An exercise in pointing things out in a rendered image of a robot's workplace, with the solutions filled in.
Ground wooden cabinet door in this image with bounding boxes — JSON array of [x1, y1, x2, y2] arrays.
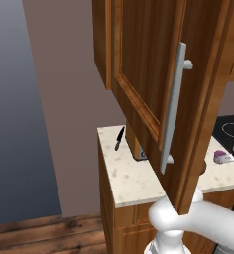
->
[[110, 0, 234, 216]]

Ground wooden base cabinet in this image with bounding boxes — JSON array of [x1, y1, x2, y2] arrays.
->
[[97, 142, 234, 254]]

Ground wooden block with grey base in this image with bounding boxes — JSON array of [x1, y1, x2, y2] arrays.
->
[[124, 121, 149, 162]]

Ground small brown rounded object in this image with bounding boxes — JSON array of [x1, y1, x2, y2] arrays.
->
[[199, 160, 208, 176]]

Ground purple and white jar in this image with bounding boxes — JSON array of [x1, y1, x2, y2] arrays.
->
[[213, 149, 234, 166]]

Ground black hob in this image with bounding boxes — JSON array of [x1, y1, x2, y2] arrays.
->
[[211, 113, 234, 154]]

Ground black handled knife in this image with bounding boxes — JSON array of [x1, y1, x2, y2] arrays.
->
[[114, 125, 126, 152]]

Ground silver cabinet door handle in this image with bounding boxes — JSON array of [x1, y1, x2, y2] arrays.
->
[[159, 41, 194, 176]]

